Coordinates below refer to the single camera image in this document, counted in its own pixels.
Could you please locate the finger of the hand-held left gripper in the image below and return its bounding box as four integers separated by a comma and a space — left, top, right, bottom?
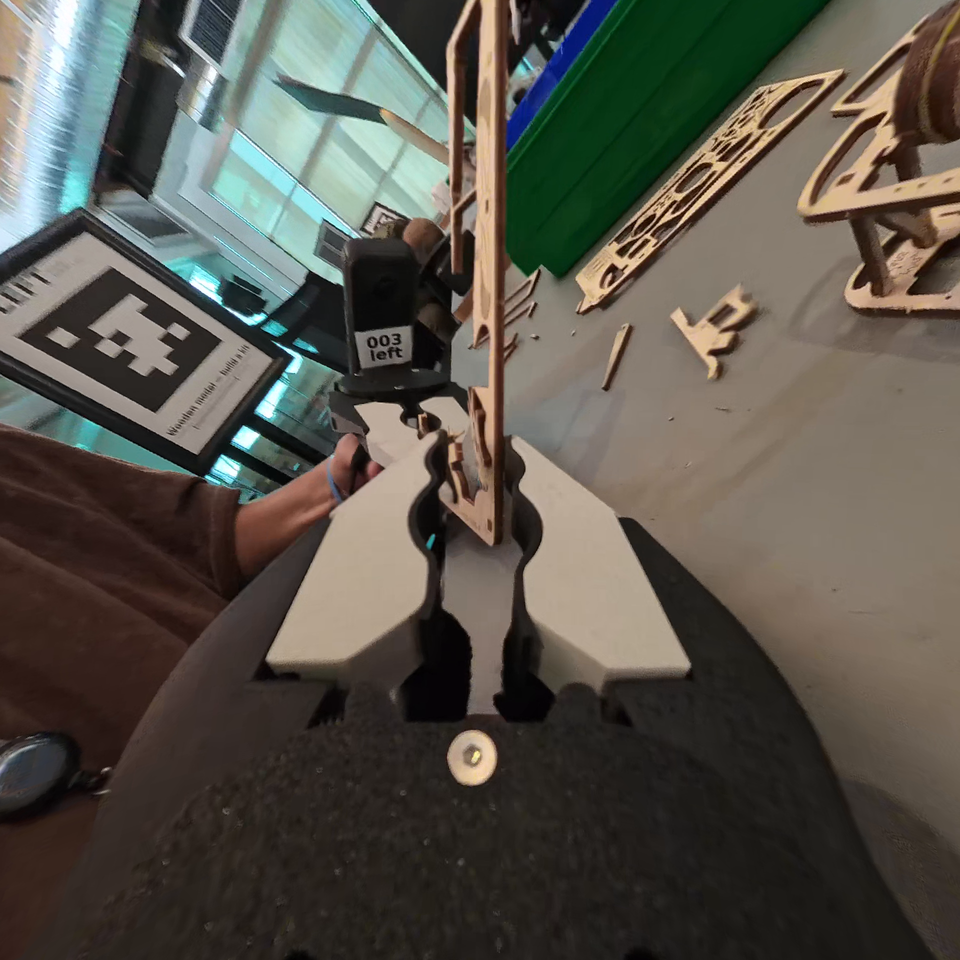
418, 396, 471, 438
352, 401, 444, 470

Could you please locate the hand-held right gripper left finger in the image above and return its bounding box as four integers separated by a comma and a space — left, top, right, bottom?
264, 433, 451, 702

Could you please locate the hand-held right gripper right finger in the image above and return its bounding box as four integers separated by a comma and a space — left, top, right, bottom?
510, 435, 693, 699

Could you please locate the long narrow wooden puzzle sheet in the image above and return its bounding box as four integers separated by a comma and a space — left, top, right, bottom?
444, 0, 513, 549

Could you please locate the person's left forearm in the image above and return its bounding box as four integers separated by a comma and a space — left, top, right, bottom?
236, 466, 342, 543

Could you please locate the person's left hand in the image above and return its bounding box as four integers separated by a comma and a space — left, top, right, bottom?
330, 433, 385, 502

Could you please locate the pointed wooden stick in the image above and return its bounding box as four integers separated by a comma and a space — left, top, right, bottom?
602, 324, 633, 391

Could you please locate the person's brown shirt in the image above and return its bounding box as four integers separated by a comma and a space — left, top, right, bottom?
0, 423, 250, 826

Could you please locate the framed black white tag poster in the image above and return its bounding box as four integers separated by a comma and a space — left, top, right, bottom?
0, 208, 294, 478

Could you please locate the notched wooden puzzle piece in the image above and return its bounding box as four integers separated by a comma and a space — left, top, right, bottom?
669, 283, 759, 381

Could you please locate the blue plastic bin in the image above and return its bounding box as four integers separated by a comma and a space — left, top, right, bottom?
506, 0, 624, 151

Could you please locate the green plastic bin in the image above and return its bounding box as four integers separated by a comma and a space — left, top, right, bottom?
506, 0, 834, 279

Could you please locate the wide wooden puzzle sheet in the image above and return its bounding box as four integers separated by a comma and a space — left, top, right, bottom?
576, 69, 846, 315

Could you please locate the black badge reel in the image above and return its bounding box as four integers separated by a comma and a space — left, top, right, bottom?
0, 731, 111, 821

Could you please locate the wooden model assembly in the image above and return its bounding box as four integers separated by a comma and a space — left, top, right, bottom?
796, 0, 960, 315

